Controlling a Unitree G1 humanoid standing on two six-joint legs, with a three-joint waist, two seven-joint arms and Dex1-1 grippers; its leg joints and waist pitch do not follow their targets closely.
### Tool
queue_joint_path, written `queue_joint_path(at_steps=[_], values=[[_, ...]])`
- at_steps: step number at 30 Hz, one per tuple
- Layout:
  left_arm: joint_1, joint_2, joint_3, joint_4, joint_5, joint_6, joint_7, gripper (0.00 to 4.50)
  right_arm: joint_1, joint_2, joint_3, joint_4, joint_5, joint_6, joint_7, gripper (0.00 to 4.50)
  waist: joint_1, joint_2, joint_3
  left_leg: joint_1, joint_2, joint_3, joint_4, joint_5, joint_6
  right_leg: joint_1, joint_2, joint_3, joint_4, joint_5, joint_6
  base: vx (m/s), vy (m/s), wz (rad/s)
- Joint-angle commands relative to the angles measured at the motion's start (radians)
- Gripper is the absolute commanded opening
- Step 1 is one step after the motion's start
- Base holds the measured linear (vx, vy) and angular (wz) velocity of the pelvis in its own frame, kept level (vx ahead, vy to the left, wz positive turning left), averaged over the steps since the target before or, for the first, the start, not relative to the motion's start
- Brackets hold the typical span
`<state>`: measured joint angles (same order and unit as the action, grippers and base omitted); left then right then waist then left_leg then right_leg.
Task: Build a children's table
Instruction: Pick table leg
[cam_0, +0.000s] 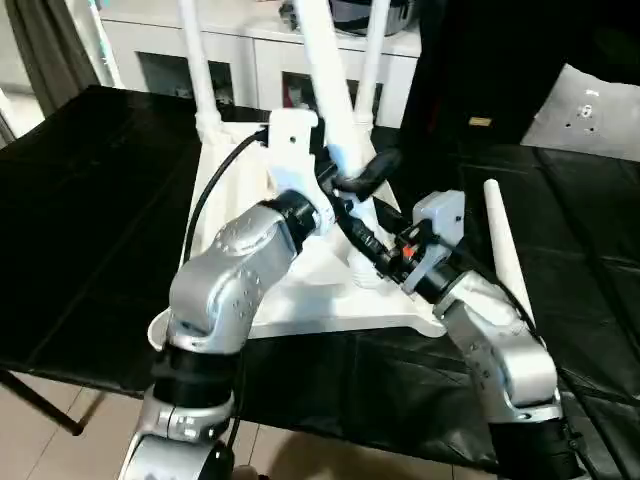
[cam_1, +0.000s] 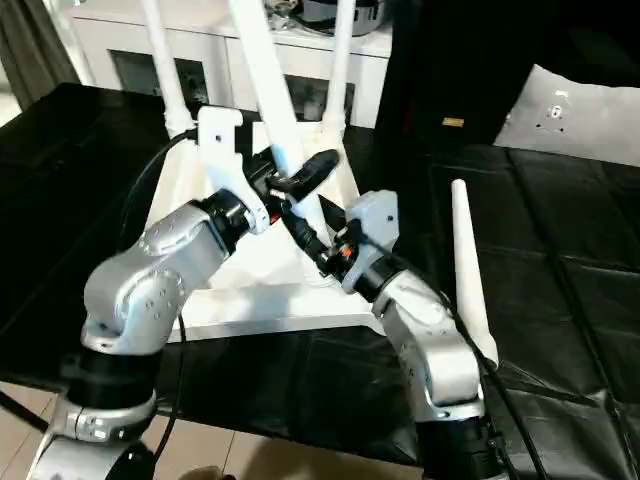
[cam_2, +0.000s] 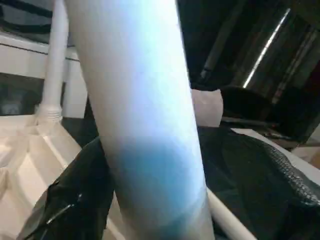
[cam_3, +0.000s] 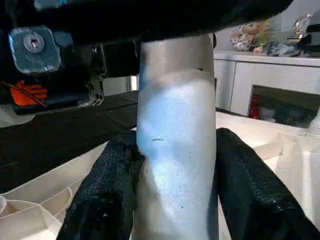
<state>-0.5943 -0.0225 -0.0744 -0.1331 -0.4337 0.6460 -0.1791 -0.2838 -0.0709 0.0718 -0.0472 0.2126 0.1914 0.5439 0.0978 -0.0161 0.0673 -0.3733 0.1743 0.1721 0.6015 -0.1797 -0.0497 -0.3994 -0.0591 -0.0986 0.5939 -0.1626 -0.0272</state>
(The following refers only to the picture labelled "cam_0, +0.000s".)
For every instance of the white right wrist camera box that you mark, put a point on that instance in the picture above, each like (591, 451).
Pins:
(440, 225)

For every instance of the grey curtain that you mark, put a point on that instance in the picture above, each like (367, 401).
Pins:
(45, 50)

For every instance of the white plastic table top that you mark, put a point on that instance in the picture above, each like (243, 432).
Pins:
(300, 300)

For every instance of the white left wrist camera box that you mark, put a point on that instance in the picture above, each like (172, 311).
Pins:
(290, 150)

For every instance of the white plastic table leg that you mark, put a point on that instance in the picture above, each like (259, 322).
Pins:
(508, 250)
(373, 60)
(330, 80)
(200, 70)

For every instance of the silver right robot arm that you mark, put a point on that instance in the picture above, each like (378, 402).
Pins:
(510, 360)

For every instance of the small yellow label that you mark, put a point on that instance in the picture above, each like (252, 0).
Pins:
(480, 122)

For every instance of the white glass-door cabinet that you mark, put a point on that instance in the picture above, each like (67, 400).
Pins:
(240, 45)

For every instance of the black table frame bar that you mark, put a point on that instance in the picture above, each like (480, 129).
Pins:
(40, 400)

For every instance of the black work mat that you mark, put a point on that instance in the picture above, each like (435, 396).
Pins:
(80, 220)

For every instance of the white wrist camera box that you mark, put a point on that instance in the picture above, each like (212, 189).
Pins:
(440, 225)
(290, 150)

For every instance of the dark bag on cabinet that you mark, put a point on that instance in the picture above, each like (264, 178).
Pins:
(370, 12)

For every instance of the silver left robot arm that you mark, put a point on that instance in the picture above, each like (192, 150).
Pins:
(230, 290)

